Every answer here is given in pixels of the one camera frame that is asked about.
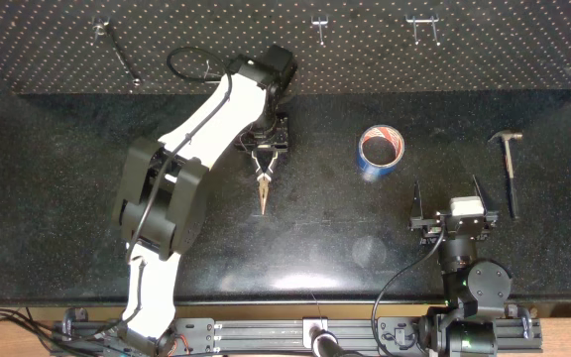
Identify hammer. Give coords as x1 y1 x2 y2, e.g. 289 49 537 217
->
487 129 524 222

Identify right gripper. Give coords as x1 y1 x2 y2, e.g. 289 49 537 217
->
408 174 500 243

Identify needle nose pliers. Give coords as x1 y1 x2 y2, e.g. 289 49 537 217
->
251 148 280 216

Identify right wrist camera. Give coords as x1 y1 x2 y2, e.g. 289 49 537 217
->
449 195 486 218

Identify black pegboard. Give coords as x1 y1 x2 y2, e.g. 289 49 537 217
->
0 0 571 96

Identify mounting rail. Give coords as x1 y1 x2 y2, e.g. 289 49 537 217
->
52 305 544 357

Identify black cable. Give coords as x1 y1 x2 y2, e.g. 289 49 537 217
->
124 46 233 264
370 225 448 357

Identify wrench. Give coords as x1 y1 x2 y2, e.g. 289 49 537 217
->
95 19 143 87

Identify roll of blue tape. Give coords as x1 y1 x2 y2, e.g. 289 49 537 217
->
355 124 406 182

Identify black wire bundle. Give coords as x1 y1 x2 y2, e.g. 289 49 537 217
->
0 306 118 356

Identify double prong metal hook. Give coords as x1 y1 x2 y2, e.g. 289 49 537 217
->
404 13 442 47

